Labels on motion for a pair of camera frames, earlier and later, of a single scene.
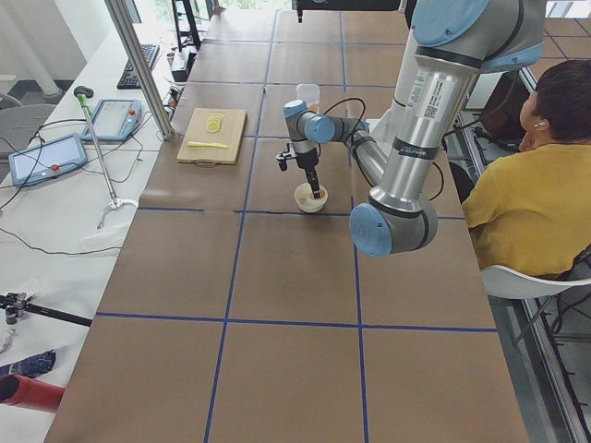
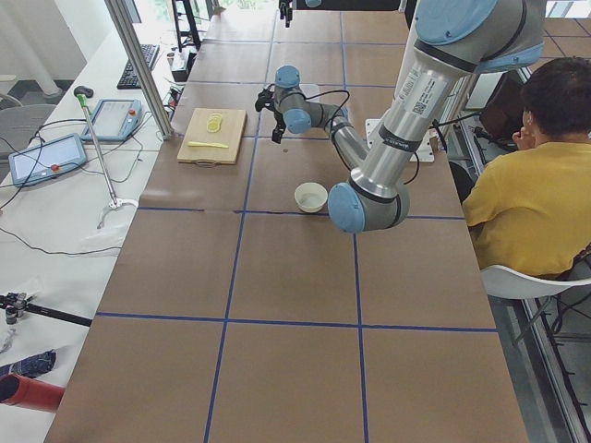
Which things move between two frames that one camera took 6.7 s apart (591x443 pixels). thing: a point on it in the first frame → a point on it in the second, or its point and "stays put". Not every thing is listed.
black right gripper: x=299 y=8 → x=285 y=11
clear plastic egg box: x=310 y=94 stays put
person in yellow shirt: x=528 y=212 stays put
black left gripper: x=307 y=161 → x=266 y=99
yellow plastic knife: x=208 y=144 stays put
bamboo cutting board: x=194 y=128 stays put
